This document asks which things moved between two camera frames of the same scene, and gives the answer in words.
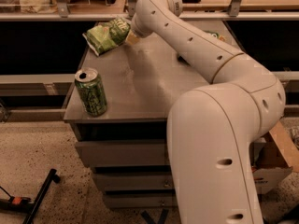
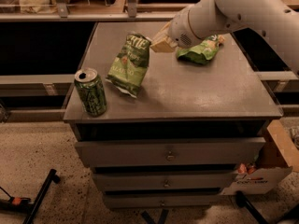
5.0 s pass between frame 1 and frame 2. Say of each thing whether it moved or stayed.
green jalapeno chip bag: moved
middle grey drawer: stayed
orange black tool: stayed
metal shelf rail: stayed
